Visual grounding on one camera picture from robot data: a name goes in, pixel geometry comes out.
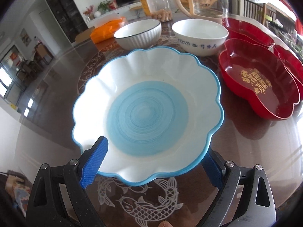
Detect red flower-shaped tray rear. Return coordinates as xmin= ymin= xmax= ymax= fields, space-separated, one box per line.
xmin=222 ymin=18 xmax=275 ymax=48

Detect wooden chair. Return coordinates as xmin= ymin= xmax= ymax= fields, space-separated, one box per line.
xmin=237 ymin=0 xmax=276 ymax=25

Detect white bowl blue characters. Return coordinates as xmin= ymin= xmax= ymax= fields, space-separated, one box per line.
xmin=172 ymin=19 xmax=229 ymax=57

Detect blue scalloped white plate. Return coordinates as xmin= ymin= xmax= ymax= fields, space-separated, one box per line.
xmin=71 ymin=46 xmax=224 ymax=186

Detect black display cabinet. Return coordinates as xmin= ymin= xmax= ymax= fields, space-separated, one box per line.
xmin=46 ymin=0 xmax=88 ymax=43

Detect person's hand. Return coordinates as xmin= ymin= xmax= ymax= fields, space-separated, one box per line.
xmin=158 ymin=220 xmax=173 ymax=227

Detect red flower-shaped tray gold text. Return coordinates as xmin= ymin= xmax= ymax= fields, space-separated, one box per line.
xmin=218 ymin=38 xmax=300 ymax=120

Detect green potted plant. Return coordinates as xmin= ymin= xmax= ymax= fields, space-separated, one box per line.
xmin=98 ymin=0 xmax=111 ymax=13

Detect red flower-shaped tray right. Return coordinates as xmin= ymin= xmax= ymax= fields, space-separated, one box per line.
xmin=273 ymin=44 xmax=303 ymax=100

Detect orange plastic bag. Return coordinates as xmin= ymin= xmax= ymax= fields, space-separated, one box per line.
xmin=90 ymin=17 xmax=127 ymax=44

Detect white ribbed black-rimmed bowl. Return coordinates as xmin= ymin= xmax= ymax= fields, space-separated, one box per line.
xmin=113 ymin=19 xmax=162 ymax=51

